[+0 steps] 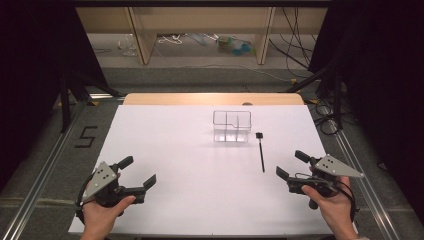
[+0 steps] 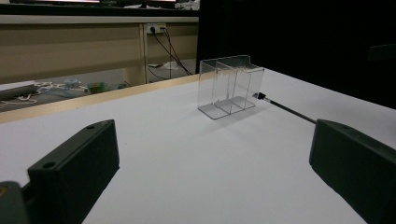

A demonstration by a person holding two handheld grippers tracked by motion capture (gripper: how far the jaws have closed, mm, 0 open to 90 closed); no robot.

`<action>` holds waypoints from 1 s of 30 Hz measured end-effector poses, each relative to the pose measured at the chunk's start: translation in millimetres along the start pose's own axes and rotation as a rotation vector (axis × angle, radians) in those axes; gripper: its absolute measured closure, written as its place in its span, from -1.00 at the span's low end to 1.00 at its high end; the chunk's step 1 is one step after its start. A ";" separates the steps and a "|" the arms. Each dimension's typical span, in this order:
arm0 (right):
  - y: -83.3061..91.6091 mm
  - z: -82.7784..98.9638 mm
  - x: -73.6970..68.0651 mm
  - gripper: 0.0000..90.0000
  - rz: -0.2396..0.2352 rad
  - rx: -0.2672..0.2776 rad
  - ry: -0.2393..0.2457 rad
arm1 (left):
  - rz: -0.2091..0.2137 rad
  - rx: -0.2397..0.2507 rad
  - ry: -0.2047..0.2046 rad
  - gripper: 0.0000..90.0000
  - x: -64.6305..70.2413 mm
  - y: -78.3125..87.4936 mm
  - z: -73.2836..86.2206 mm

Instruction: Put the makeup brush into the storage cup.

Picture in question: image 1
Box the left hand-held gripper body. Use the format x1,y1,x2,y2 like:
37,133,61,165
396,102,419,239
80,161,147,208

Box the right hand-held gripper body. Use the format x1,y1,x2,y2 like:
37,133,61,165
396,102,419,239
286,153,365,198

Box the black makeup brush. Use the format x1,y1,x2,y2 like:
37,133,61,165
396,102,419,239
255,131,266,174

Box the clear plastic organizer box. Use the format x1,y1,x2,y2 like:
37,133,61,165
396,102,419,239
212,109,253,144

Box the person's left hand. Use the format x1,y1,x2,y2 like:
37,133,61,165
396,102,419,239
81,195,137,233

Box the person's right hand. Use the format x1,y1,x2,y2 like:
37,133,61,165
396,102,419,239
301,176,358,232

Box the white table sheet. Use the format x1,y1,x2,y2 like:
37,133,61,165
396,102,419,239
68,104,334,236

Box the black stand legs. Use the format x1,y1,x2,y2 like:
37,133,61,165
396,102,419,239
59,70,122,134
285,65,345,131

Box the black curtain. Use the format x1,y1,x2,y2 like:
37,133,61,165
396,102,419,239
0,0,112,193
308,0,424,216

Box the clear plastic bag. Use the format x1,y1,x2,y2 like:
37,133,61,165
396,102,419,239
117,33,138,57

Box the colourful plastic bag pile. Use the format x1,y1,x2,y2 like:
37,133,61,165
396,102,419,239
216,34,256,56

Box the beige wooden desk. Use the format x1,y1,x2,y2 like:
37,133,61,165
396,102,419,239
75,6,329,66

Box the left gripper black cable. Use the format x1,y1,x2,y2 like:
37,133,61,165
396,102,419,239
75,173,96,225

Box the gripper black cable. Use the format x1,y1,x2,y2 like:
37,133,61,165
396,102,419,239
333,181,361,223
75,173,96,225

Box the metal floor rail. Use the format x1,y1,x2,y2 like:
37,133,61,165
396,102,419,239
319,103,403,240
0,99,88,240

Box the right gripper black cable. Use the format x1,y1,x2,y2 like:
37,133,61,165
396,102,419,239
333,181,361,223

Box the coiled black floor cable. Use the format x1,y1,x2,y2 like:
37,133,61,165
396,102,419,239
313,103,348,136

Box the black power cables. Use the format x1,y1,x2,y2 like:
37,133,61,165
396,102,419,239
268,6,318,79

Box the white cord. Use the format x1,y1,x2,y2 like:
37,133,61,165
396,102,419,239
157,33,188,45

